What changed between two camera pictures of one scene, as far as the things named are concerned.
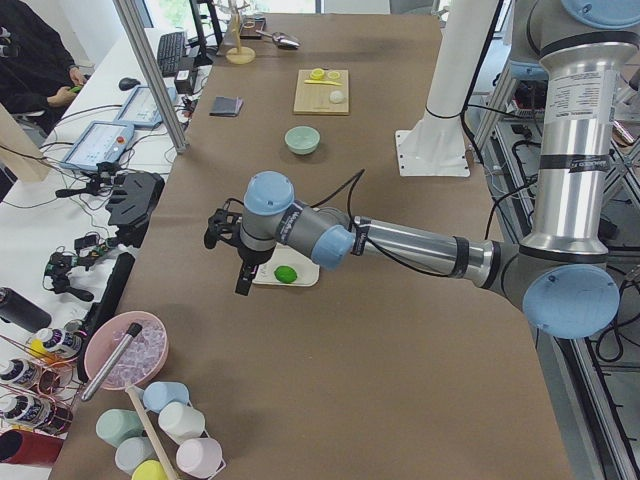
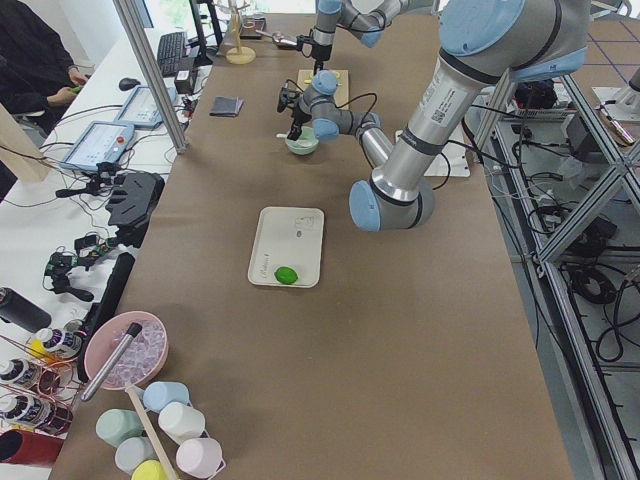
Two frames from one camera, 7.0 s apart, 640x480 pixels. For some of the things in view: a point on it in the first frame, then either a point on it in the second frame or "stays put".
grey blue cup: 133,451 stays put
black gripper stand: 134,200 stays put
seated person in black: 38,78 stays put
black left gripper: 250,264 -> 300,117
